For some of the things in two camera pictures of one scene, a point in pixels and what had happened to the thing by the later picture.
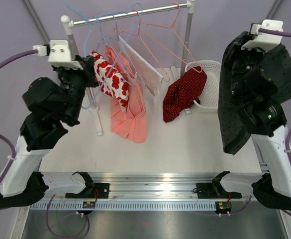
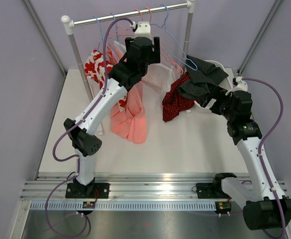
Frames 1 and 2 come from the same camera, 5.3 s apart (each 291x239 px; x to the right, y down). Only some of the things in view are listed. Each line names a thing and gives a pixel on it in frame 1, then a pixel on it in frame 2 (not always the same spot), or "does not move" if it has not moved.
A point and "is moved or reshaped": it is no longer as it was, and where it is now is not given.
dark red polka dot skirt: x=183 y=92 does not move
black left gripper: x=88 y=72 to x=153 y=52
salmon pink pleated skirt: x=131 y=121 does not move
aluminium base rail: x=136 y=191 does not move
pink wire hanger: x=138 y=35 is moved or reshaped
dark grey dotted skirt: x=278 y=65 to x=203 y=78
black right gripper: x=259 y=53 to x=217 y=93
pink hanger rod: x=172 y=27 to x=176 y=66
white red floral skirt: x=111 y=81 does not move
